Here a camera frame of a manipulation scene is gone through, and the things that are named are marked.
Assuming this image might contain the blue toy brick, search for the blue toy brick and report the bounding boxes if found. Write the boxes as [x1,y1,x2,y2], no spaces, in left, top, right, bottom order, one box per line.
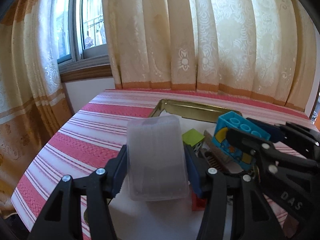
[212,111,271,171]

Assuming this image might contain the red toy brick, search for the red toy brick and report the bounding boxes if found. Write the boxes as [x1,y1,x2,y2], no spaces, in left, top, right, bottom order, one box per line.
[191,189,207,211]

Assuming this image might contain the clear plastic box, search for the clear plastic box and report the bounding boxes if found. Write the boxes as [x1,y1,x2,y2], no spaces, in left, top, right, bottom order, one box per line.
[126,115,189,202]

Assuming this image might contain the person's right hand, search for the person's right hand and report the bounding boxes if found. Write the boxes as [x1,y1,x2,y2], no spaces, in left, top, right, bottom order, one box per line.
[283,215,299,238]

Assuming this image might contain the green football cube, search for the green football cube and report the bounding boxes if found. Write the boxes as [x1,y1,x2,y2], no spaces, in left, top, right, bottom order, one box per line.
[182,128,205,155]

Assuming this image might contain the cream patterned curtain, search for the cream patterned curtain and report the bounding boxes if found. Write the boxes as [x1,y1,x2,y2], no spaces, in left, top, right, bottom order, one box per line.
[103,0,317,111]

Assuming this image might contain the red striped bedspread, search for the red striped bedspread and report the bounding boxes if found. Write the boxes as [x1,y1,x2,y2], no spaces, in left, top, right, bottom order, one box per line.
[11,89,313,239]

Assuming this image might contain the left side curtain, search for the left side curtain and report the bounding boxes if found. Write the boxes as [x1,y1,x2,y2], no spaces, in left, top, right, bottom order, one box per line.
[1,0,71,217]

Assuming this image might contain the window with frame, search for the window with frame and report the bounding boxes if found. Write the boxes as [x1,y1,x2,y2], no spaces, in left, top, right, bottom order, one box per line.
[54,0,112,82]

